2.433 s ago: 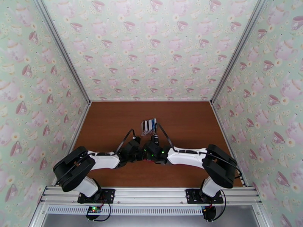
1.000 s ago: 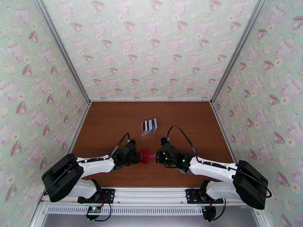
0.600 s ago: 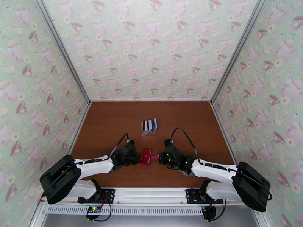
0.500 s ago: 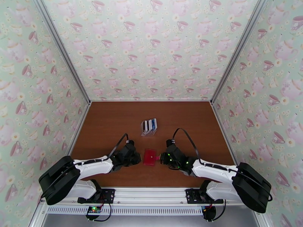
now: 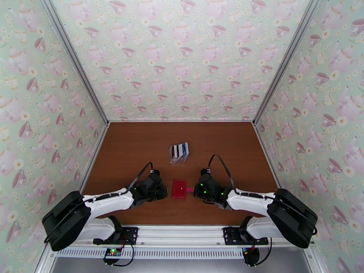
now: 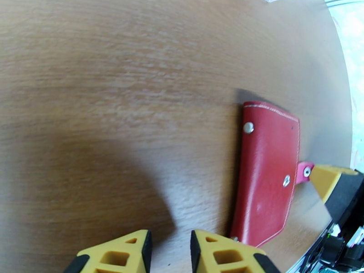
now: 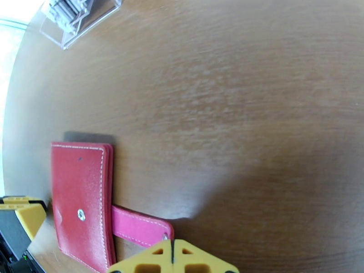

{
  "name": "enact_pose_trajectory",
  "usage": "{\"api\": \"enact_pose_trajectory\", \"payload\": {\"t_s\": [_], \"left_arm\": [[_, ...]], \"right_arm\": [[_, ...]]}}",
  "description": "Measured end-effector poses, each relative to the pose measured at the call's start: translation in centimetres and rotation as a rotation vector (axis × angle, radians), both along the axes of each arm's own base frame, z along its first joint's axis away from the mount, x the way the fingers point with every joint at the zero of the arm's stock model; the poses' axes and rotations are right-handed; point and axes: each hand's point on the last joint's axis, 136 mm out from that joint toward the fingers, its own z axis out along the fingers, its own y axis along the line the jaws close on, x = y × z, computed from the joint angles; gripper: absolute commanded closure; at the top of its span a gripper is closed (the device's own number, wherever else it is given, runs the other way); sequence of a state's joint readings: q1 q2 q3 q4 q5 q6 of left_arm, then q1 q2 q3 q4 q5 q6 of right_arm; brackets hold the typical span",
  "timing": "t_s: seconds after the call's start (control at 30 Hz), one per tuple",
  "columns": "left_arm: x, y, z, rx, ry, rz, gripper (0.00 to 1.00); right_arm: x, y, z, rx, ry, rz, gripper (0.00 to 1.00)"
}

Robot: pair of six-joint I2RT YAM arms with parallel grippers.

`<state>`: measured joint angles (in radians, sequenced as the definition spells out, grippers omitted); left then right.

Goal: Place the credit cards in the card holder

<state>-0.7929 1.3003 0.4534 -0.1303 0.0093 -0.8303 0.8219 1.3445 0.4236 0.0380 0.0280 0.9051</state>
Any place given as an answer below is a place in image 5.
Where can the aluminium front mounting rail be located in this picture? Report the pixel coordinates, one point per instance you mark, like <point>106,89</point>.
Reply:
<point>182,233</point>

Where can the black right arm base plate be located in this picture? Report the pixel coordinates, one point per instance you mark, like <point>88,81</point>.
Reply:
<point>231,233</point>

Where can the controller board with green light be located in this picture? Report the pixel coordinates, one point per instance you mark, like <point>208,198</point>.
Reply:
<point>113,252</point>

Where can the aluminium corner post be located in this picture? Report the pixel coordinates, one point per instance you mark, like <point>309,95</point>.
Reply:
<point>74,57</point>
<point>287,57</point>

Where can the aluminium right corner post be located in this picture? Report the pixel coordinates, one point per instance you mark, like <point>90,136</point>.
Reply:
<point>287,57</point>

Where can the aluminium right side rail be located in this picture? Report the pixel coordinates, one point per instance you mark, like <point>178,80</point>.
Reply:
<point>267,155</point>

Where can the clear acrylic card stand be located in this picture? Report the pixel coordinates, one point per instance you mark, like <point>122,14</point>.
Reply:
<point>178,161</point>

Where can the red card holder wallet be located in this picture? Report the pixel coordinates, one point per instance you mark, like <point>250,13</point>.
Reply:
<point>179,189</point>

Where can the aluminium back rail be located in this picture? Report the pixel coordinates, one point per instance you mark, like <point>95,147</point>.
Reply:
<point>182,121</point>

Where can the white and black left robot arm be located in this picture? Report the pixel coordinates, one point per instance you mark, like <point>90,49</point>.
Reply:
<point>108,196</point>

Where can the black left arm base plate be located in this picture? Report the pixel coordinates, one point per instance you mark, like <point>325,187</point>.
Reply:
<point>131,233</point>

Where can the aluminium left corner post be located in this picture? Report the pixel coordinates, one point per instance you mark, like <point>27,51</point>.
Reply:
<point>74,57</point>

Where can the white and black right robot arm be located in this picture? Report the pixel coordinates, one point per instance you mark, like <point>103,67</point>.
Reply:
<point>250,195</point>

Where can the dark brown card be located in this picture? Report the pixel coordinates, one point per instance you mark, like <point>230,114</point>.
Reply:
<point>171,152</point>

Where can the aluminium left side rail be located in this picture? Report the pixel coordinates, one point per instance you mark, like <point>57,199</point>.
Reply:
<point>94,155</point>

